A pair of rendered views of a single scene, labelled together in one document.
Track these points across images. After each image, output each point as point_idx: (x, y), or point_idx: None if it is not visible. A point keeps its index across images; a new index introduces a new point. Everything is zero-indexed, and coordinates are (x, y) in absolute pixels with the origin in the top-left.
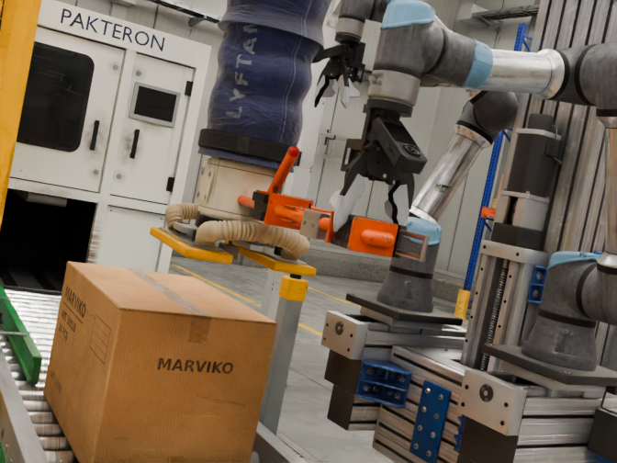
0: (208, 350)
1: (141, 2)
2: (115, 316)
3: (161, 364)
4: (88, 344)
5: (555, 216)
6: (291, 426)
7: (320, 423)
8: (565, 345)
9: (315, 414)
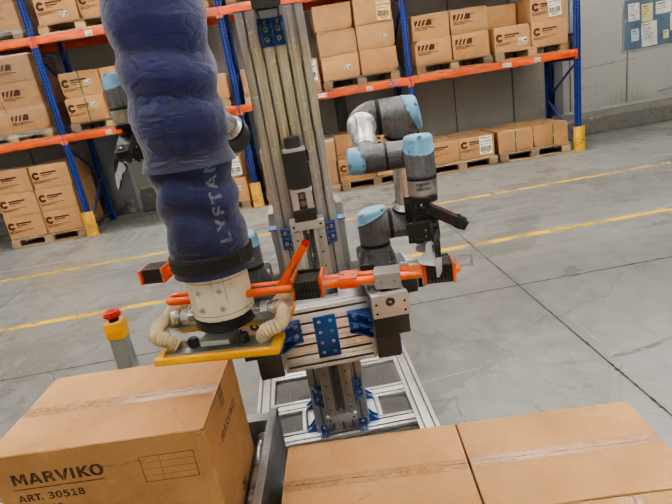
0: (226, 403)
1: None
2: (195, 438)
3: (222, 437)
4: (142, 482)
5: (317, 191)
6: (7, 430)
7: (18, 409)
8: (389, 256)
9: (1, 409)
